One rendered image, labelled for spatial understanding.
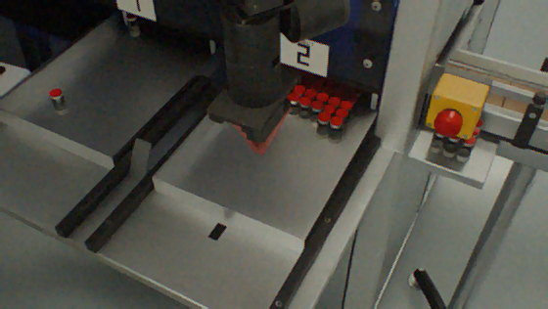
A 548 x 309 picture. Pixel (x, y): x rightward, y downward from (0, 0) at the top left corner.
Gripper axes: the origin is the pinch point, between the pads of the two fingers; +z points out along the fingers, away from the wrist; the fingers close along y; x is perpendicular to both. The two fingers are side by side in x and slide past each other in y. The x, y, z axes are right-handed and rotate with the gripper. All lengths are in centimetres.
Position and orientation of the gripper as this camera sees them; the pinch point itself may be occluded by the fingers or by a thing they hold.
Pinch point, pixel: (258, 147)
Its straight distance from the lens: 69.1
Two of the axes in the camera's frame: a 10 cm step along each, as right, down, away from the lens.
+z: 0.2, 6.6, 7.5
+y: 4.7, -6.7, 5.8
